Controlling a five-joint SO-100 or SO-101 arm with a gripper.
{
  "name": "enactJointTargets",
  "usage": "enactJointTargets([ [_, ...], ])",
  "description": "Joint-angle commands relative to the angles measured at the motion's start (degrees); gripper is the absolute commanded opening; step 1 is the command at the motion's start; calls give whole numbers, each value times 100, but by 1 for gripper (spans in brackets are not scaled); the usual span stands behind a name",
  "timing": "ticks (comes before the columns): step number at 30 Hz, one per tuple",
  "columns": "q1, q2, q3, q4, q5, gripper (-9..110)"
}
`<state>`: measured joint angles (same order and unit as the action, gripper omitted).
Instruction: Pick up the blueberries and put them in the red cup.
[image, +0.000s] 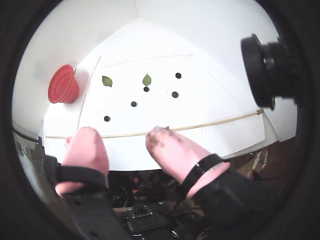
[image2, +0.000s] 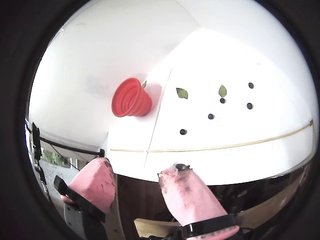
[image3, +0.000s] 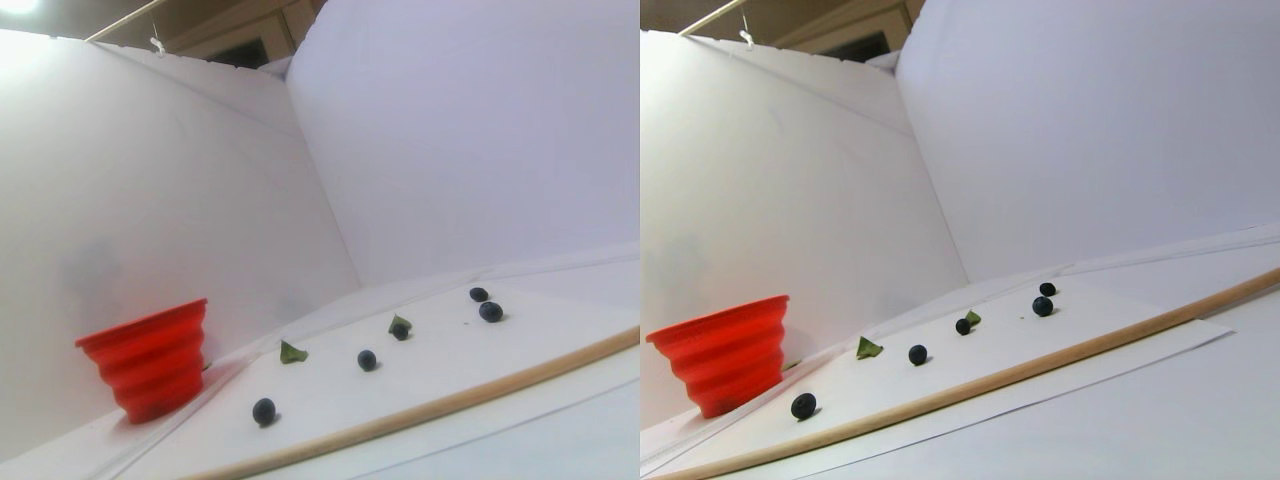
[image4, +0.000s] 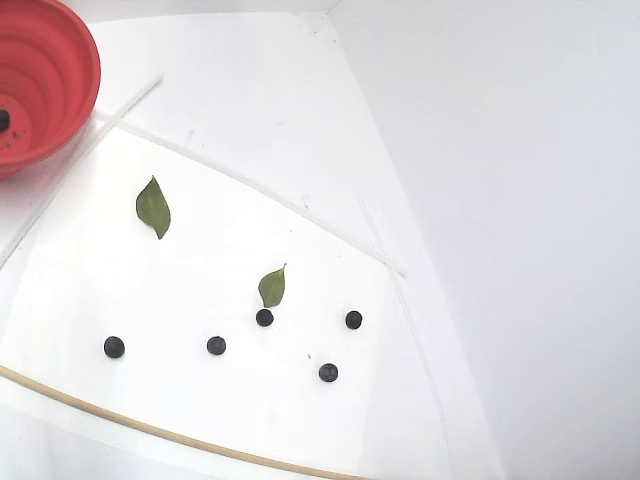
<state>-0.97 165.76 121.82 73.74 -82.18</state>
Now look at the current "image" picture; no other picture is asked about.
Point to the dark blueberry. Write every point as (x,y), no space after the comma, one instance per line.
(134,104)
(146,89)
(177,75)
(107,118)
(174,94)

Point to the red collapsible silicone cup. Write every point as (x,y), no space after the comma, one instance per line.
(62,85)

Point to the green leaf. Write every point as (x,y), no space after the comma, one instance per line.
(107,81)
(146,80)

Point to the pink-tipped gripper finger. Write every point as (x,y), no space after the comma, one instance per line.
(180,155)
(85,155)

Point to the long thin wooden stick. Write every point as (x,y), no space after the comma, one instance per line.
(125,135)

